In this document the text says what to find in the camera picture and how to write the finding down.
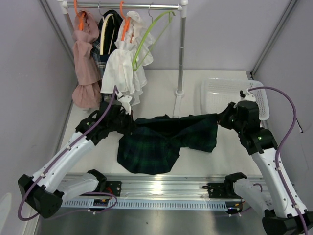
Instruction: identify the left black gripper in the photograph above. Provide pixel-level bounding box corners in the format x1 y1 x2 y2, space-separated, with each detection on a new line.
108 108 136 135

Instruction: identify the green plaid skirt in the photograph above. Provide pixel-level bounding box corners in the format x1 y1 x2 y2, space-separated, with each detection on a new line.
117 114 218 175

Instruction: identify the white ruffled skirt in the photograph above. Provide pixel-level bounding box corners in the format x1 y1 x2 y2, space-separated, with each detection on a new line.
101 11 155 106

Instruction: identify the orange plastic hanger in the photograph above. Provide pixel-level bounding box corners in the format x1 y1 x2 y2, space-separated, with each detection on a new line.
119 0 130 41

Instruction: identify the green plastic hanger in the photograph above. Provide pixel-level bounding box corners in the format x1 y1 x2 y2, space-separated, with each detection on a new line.
132 10 177 72

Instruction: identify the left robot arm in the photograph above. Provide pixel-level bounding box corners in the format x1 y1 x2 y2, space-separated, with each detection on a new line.
18 98 133 221

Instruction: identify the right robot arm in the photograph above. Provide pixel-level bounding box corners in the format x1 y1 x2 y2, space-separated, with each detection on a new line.
218 100 313 235

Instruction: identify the pink skirt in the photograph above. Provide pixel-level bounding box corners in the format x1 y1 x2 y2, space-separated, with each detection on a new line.
72 10 100 109

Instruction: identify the cream plastic hanger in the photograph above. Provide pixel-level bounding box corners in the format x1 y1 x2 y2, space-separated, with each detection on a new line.
100 13 115 55

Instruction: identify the orange hanger with pink skirt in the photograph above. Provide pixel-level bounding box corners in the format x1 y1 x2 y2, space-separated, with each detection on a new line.
74 0 87 31

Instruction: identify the white plastic basket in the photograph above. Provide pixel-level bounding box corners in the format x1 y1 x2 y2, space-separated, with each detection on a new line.
200 78 263 114

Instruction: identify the metal clothes rack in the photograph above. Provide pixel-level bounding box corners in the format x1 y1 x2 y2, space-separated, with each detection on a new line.
58 0 188 118

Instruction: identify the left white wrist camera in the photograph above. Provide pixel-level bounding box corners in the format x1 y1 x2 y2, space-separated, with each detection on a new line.
116 92 132 115

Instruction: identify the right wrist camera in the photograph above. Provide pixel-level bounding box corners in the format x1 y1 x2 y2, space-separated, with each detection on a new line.
239 90 256 102

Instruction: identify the left black mount plate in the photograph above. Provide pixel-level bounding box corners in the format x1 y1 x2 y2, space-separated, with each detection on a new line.
98 181 122 197

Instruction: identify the black mount plate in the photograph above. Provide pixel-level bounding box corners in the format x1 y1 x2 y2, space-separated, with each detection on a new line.
98 181 122 197
202 183 241 199

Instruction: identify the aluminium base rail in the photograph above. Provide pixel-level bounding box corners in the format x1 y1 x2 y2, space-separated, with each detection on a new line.
104 173 225 201

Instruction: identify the right black mount plate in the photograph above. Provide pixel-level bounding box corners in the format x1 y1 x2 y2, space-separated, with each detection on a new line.
202 183 241 199

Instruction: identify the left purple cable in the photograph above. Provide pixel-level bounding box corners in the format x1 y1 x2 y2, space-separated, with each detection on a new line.
18 85 120 221

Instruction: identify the slotted cable duct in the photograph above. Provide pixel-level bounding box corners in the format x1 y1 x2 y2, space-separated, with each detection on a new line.
62 198 228 211

